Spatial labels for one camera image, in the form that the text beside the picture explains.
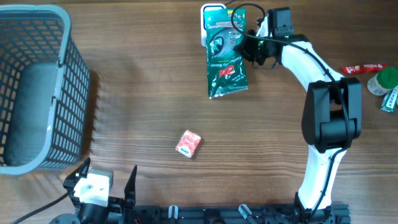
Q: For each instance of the grey plastic shopping basket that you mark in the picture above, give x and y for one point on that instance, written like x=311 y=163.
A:
x=45 y=88

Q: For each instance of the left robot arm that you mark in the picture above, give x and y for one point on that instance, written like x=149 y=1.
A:
x=86 y=213

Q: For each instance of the white barcode scanner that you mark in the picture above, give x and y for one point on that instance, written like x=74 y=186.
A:
x=207 y=7

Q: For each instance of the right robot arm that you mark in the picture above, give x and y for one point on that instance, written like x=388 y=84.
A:
x=331 y=119

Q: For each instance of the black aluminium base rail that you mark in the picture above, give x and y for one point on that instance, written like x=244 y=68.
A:
x=217 y=214

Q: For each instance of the green white candy bar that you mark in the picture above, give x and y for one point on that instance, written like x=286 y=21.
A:
x=389 y=101

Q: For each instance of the green lid plastic jar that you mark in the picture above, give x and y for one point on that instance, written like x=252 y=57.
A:
x=383 y=82

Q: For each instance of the green 3M gloves package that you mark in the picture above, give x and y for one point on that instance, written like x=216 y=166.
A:
x=226 y=72

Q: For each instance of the red Nestle stick sachet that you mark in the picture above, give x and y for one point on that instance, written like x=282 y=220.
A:
x=366 y=68

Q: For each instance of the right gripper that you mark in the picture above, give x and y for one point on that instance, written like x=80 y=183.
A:
x=244 y=46

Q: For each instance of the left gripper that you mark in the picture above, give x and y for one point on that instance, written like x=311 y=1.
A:
x=116 y=205

